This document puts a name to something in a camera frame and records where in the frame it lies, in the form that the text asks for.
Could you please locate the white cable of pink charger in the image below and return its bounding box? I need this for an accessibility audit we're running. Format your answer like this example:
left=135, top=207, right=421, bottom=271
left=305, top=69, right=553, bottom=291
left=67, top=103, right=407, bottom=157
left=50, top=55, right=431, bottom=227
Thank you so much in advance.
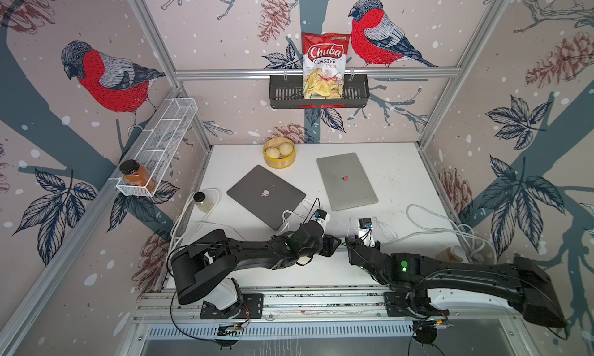
left=277, top=197, right=326, bottom=234

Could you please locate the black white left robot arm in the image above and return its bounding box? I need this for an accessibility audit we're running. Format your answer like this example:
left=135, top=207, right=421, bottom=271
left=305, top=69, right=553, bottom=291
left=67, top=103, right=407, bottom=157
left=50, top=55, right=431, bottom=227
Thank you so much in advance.
left=169, top=221, right=341, bottom=305

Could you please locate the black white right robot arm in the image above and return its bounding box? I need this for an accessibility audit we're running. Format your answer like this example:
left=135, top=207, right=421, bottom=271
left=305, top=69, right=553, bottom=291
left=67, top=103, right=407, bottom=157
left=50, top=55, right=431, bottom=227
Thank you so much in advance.
left=346, top=238, right=567, bottom=328

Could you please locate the dark grey laptop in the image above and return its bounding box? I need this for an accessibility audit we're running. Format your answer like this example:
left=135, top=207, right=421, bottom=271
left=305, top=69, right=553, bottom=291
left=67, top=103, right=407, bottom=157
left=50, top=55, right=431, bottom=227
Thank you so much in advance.
left=227, top=165, right=306, bottom=231

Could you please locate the silver laptop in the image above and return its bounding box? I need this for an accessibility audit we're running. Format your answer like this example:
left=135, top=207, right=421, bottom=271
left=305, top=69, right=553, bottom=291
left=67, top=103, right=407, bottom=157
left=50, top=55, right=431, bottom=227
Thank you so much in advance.
left=316, top=153, right=378, bottom=211

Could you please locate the yellow wooden bun basket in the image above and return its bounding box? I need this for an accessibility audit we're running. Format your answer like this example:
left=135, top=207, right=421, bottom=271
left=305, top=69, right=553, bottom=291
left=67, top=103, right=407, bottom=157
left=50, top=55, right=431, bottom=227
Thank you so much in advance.
left=263, top=137, right=296, bottom=170

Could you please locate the left steamed bun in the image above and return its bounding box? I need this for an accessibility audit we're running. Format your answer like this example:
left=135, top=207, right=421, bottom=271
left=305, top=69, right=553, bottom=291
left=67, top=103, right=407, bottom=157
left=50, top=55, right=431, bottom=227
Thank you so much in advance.
left=265, top=147, right=282, bottom=159

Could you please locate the steamed bun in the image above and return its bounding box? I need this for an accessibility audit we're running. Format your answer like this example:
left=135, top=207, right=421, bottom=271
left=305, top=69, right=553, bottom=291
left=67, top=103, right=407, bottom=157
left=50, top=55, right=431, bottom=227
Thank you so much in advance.
left=278, top=142, right=294, bottom=158
left=265, top=147, right=282, bottom=159

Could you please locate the right steamed bun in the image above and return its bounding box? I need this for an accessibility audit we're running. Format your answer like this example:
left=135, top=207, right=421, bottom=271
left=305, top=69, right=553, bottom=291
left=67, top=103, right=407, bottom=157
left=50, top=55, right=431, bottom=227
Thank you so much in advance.
left=278, top=142, right=294, bottom=158

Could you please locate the small jar black lid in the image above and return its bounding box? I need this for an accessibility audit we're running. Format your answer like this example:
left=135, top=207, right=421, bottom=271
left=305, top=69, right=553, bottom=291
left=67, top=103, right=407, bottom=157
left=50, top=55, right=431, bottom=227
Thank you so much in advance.
left=193, top=191, right=214, bottom=214

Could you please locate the red cassava chips bag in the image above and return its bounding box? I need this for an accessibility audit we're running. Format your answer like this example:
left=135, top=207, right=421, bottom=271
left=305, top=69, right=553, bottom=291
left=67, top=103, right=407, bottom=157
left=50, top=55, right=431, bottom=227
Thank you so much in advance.
left=302, top=33, right=351, bottom=100

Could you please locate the orange sauce jar black lid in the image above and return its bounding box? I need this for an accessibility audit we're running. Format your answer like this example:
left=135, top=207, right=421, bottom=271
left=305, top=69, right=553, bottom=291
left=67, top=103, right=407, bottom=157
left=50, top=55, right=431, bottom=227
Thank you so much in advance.
left=119, top=159, right=156, bottom=193

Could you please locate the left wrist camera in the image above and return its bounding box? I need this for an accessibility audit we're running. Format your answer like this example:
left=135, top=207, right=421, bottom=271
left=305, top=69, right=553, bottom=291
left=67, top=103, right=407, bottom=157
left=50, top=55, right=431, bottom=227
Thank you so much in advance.
left=312, top=209, right=329, bottom=224

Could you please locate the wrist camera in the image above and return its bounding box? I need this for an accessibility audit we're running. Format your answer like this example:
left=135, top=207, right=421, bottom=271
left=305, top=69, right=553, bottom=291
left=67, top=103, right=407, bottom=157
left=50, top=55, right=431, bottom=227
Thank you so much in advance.
left=312, top=209, right=329, bottom=224
left=358, top=218, right=373, bottom=240

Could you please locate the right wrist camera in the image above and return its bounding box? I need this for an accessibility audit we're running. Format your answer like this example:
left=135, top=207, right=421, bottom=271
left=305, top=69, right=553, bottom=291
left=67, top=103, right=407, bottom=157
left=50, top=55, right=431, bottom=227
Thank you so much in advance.
left=358, top=218, right=373, bottom=240

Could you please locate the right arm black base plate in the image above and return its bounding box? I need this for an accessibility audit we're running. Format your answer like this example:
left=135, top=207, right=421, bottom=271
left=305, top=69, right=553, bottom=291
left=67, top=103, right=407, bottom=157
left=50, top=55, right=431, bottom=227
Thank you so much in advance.
left=383, top=291, right=450, bottom=320

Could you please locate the purple strip white power cord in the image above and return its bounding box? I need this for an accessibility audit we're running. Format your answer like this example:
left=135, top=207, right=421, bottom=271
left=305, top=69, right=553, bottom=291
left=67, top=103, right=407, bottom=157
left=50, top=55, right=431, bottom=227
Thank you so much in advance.
left=389, top=203, right=497, bottom=264

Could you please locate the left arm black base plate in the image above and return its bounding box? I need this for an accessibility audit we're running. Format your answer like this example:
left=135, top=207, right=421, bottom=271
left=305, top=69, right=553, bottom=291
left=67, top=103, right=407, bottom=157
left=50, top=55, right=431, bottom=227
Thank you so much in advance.
left=200, top=293, right=264, bottom=320

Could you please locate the orange strip white power cord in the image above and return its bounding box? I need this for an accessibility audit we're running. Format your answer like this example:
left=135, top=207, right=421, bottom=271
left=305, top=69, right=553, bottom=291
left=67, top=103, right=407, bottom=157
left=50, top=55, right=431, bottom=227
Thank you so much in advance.
left=166, top=186, right=247, bottom=264

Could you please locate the black wall basket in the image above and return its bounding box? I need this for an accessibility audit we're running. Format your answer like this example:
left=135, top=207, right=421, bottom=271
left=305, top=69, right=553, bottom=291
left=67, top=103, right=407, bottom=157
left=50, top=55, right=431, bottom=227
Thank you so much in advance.
left=269, top=74, right=371, bottom=109

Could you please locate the white wire wall shelf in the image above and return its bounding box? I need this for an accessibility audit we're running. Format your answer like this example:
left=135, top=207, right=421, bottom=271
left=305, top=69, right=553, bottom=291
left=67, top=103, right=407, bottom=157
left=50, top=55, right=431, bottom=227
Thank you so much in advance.
left=116, top=98, right=197, bottom=198

